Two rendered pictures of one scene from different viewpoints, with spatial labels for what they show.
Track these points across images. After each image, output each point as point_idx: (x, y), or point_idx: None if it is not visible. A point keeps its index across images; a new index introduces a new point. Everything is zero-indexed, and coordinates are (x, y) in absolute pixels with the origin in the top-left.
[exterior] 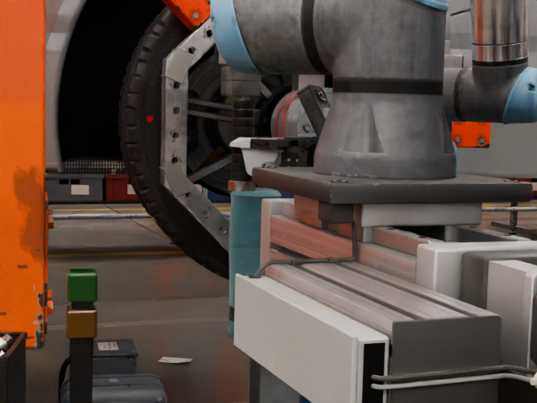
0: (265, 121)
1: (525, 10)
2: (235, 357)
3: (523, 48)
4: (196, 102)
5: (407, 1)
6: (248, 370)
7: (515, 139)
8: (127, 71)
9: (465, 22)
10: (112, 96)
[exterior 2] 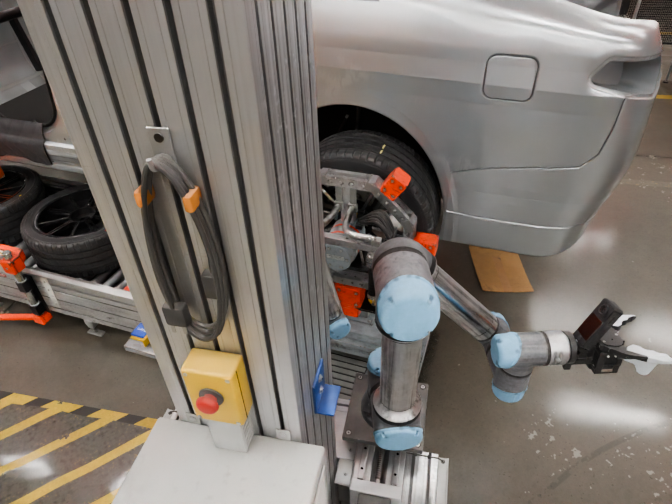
0: (360, 200)
1: (329, 306)
2: (442, 208)
3: (331, 316)
4: None
5: None
6: (439, 222)
7: (483, 232)
8: None
9: (459, 176)
10: None
